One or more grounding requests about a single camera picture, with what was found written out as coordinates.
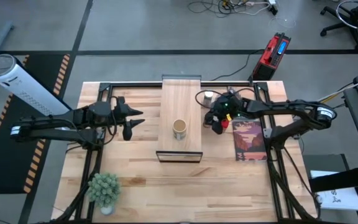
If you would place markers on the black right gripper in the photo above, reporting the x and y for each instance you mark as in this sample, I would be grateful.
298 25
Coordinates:
227 107

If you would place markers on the white printed paper sheet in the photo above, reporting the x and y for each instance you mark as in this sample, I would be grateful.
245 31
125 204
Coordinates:
340 199

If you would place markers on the wooden desk shelf black frame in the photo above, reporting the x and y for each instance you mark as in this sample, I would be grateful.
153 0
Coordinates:
166 137

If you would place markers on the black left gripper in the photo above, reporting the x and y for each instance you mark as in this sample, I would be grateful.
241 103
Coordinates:
120 112

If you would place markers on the black hazard-striped floor mat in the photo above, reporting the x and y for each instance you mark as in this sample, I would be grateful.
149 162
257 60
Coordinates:
5 161

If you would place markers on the black aluminium table frame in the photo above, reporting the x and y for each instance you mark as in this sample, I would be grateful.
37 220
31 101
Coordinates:
129 84

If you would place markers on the office chair base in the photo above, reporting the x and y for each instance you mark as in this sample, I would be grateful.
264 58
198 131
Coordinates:
356 24

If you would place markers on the potted green succulent plant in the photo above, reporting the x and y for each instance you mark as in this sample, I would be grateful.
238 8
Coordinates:
104 190

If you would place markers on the red black power station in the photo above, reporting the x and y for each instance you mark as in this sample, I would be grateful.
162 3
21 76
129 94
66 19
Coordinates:
267 62

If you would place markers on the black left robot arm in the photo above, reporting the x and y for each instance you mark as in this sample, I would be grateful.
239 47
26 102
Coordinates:
73 115

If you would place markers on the white lid spice jar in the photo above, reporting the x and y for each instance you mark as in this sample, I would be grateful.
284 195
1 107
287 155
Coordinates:
209 94

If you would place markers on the orange canyon picture book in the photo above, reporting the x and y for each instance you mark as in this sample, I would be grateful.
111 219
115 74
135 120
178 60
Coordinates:
249 140

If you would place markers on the white tower fan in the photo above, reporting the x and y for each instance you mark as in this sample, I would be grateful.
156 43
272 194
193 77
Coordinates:
20 84

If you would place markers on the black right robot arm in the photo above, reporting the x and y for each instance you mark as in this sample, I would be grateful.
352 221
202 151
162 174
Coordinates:
291 105

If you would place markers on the black metal beam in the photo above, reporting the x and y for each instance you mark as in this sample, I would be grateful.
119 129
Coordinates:
343 179

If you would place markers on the large gold lid spice jar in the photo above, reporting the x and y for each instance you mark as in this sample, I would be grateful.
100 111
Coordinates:
179 126

